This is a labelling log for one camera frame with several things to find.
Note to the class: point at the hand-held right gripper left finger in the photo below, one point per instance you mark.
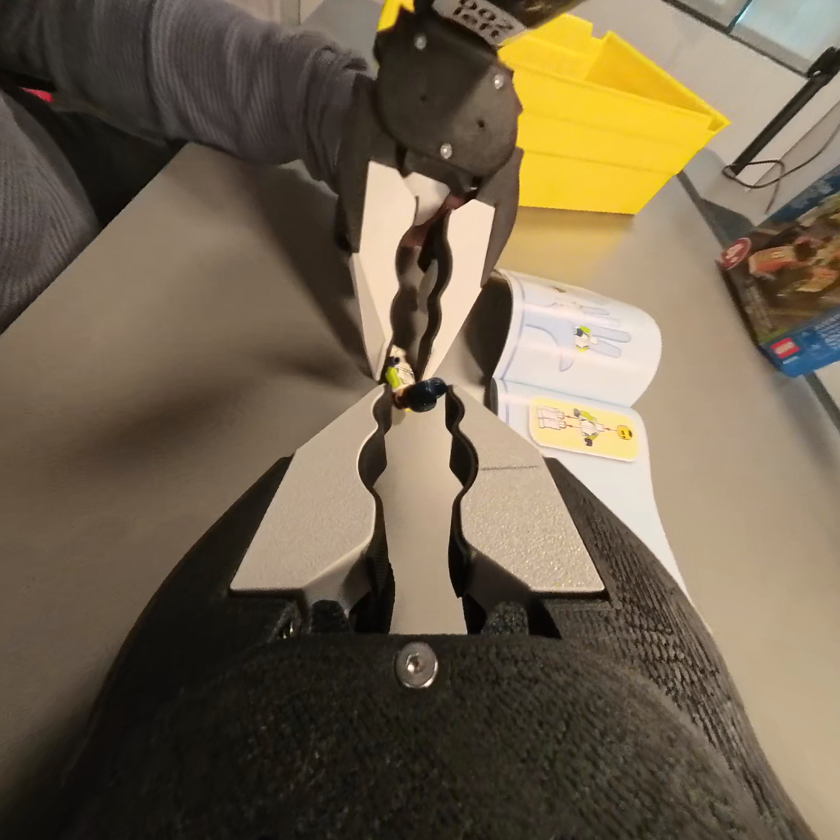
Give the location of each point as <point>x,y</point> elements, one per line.
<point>308,525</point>

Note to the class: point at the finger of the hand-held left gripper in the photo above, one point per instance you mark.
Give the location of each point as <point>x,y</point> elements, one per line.
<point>469,262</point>
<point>377,262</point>

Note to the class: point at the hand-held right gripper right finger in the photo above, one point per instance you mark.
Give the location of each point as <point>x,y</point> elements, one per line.
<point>525,525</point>

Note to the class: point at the white lego minifigure torso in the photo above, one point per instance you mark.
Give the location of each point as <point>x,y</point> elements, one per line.
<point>396,371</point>

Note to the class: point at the lego instruction booklet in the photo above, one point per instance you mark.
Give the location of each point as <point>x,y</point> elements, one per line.
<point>577,341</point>

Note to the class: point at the dark lego minifigure cap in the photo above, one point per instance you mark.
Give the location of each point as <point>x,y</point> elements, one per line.
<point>426,394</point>

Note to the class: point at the yellow plastic bin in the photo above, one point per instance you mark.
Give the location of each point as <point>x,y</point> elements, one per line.
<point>590,131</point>

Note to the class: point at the blue lego box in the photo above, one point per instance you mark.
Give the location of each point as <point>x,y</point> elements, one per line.
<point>787,282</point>

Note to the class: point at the person's left forearm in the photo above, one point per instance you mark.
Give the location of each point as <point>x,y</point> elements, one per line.
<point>197,72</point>

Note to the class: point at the person's left hand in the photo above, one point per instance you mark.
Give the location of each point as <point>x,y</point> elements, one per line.
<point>423,235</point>

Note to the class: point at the black desk plate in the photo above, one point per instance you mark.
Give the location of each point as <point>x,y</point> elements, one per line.
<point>715,210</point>

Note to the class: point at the black pole stand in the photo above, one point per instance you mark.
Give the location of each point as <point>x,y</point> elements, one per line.
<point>787,105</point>

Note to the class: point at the large grid window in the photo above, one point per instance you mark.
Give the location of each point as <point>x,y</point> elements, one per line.
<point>787,26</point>

